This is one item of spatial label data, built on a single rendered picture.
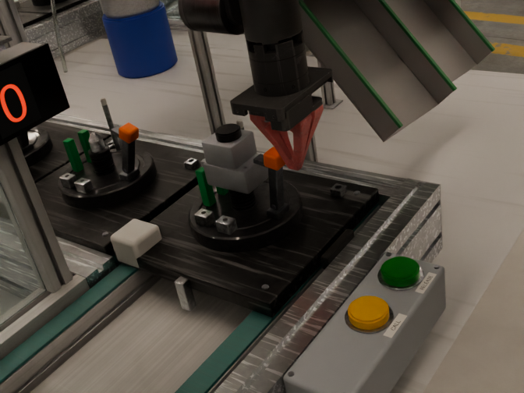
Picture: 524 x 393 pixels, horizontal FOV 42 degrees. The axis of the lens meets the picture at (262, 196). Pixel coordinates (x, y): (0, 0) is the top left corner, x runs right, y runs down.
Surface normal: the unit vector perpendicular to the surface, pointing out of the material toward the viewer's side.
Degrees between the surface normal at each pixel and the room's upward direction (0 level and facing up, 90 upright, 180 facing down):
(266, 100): 0
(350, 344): 0
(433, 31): 45
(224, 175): 90
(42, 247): 90
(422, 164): 0
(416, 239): 90
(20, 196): 90
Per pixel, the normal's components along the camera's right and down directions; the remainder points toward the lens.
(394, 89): 0.37, -0.41
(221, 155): -0.58, 0.51
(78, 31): 0.80, 0.19
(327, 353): -0.17, -0.84
